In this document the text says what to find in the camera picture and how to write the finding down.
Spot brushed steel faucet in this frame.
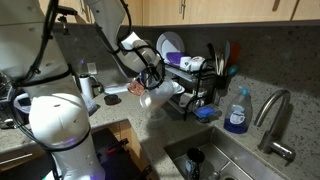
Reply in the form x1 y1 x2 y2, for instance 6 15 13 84
253 88 297 163

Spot plain white mug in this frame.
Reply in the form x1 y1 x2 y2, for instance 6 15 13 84
179 55 193 70
178 92 194 108

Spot black camera clamp mount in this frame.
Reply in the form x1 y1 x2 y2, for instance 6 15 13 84
54 4 78 36

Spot purple bowl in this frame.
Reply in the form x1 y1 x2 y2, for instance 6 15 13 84
165 51 186 66

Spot metal drawer handle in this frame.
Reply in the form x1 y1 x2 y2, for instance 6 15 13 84
0 152 34 167

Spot black two-tier dish rack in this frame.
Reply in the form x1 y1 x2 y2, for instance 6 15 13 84
163 54 218 121

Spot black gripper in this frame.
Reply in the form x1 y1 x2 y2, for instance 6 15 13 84
141 65 163 90

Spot black clamp with orange handle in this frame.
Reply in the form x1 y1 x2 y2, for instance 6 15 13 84
96 138 130 158

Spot blue sponge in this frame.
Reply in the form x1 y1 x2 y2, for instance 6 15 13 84
194 105 218 118

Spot black utensil holder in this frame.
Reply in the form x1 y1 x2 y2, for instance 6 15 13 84
214 74 231 91

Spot rectangular clear plastic container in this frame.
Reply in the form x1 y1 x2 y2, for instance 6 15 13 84
139 79 177 113

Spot black countertop appliance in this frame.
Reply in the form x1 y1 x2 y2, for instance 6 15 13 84
0 71 18 129

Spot black kitchen utensil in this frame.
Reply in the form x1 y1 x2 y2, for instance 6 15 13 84
207 43 218 64

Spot white flat tray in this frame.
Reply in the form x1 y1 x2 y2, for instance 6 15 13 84
103 82 131 95

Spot white wall outlet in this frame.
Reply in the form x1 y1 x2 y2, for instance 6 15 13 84
87 62 98 76

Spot white mug with red print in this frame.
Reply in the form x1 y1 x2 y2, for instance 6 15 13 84
188 55 207 72

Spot teal spatula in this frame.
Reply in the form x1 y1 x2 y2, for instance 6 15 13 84
223 40 232 73

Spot light wooden utensils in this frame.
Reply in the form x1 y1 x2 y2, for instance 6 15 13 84
214 53 226 76

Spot stainless steel sink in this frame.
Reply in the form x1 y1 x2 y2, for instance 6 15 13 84
163 125 288 180

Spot black robot stand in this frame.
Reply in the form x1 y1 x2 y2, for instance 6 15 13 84
89 128 148 180

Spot white kettle with black handle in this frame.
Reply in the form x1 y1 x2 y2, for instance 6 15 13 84
79 73 105 99

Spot large white plate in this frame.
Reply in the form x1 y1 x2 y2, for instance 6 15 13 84
155 31 186 64

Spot black round lid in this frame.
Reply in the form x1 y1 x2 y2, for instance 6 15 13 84
103 94 121 105

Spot red spatula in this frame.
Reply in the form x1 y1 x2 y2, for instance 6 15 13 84
229 42 242 68

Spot white plates stack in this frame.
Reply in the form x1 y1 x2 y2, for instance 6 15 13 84
171 81 186 95

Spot metal cabinet handle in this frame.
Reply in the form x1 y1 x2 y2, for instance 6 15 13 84
271 0 282 12
179 0 187 15

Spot light wood base cabinet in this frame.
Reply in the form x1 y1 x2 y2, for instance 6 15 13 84
91 119 149 180

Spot blue dish soap bottle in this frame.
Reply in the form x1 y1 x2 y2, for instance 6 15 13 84
223 87 253 135

